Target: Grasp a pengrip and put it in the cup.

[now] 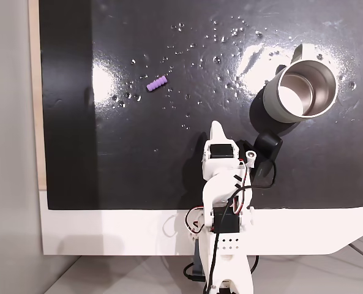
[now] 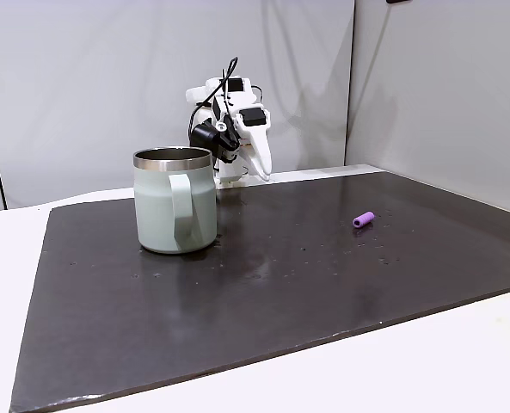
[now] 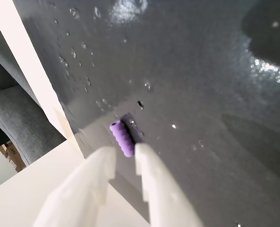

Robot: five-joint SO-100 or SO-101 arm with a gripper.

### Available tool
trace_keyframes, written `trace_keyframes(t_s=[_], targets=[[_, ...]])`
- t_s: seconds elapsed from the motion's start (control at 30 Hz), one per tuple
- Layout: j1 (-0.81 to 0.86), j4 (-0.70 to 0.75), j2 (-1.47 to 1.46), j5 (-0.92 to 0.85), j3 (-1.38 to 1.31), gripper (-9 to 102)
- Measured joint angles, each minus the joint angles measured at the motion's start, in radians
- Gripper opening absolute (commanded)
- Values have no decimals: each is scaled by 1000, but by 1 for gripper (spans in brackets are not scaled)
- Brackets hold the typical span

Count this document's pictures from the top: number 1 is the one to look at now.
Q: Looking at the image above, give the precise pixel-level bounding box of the black camera box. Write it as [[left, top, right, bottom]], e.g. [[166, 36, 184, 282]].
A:
[[236, 131, 283, 187]]

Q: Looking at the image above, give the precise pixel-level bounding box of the black base cable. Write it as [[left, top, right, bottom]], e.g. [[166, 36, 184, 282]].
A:
[[183, 254, 260, 283]]

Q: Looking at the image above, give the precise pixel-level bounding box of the purple ribbed pen grip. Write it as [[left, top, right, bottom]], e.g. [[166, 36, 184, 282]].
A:
[[146, 76, 168, 92]]

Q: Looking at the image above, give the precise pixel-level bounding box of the black table mat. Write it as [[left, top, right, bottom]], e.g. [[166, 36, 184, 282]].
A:
[[39, 0, 363, 211]]

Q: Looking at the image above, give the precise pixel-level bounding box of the pale green steel mug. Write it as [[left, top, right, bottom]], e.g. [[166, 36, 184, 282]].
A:
[[262, 43, 338, 124]]

